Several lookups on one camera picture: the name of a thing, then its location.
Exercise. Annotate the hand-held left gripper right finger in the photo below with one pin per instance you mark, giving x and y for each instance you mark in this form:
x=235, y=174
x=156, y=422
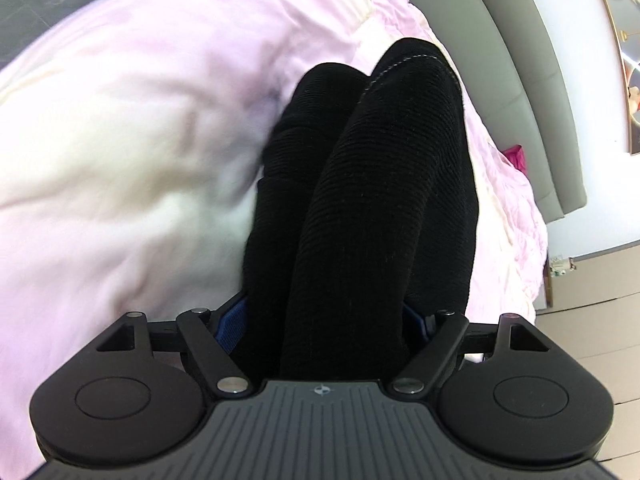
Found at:
x=418, y=321

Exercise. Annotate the wooden nightstand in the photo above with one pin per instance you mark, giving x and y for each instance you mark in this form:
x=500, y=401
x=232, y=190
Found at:
x=551, y=292

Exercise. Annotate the black pants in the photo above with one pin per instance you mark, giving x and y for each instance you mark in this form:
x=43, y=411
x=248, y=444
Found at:
x=370, y=220

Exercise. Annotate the grey padded headboard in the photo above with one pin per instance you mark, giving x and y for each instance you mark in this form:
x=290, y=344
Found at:
x=515, y=60

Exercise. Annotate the magenta cloth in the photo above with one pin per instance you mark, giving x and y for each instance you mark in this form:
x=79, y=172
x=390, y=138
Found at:
x=516, y=159

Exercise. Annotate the framed wall picture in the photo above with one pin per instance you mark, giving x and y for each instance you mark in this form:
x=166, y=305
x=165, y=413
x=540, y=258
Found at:
x=622, y=35

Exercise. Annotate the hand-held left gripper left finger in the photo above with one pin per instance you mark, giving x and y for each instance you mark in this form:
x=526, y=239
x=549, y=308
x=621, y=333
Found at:
x=231, y=329

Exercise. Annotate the pink duvet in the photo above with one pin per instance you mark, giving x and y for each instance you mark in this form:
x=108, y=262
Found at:
x=140, y=125

